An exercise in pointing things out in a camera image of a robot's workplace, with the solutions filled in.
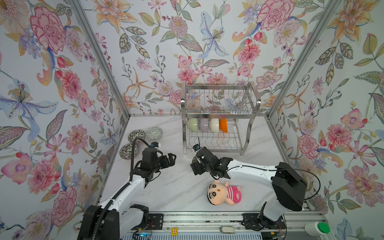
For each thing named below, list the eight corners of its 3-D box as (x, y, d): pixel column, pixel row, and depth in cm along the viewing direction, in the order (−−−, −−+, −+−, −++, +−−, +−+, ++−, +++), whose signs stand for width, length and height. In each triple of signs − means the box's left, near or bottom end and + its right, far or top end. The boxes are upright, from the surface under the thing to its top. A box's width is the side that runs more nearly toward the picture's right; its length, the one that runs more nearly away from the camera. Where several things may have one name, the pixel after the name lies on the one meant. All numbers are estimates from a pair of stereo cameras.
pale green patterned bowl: (146, 141, 106) (144, 138, 103) (148, 130, 113) (147, 126, 110) (161, 141, 106) (160, 138, 103) (163, 130, 113) (162, 126, 110)
